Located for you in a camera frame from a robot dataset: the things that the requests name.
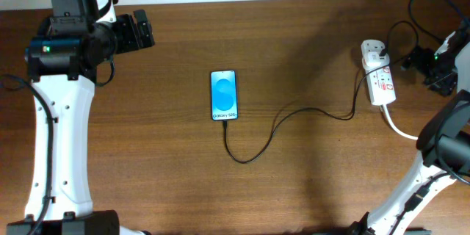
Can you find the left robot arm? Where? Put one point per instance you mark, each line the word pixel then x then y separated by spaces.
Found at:
pixel 62 62

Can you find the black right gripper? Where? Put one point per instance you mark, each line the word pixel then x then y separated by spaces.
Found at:
pixel 448 82

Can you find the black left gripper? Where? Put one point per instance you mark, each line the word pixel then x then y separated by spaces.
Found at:
pixel 126 22

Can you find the white USB charger plug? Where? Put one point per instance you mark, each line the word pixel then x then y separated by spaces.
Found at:
pixel 372 60

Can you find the white power strip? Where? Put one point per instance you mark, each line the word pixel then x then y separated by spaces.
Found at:
pixel 379 81

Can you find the blue Samsung Galaxy smartphone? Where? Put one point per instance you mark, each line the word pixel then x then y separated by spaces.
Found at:
pixel 224 101

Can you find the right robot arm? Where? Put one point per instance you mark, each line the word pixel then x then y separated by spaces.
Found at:
pixel 443 147

